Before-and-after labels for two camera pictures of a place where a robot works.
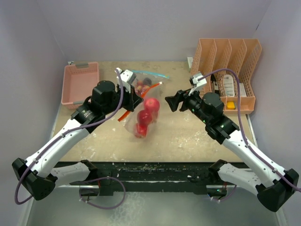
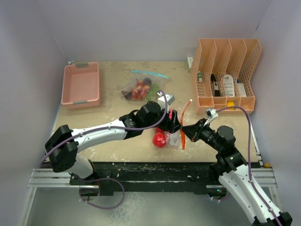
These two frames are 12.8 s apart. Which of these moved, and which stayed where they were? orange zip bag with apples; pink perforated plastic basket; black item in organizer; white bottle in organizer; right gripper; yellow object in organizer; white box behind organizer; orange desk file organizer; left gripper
Moved: orange zip bag with apples; right gripper; left gripper
Stayed: white bottle in organizer; black item in organizer; pink perforated plastic basket; white box behind organizer; yellow object in organizer; orange desk file organizer
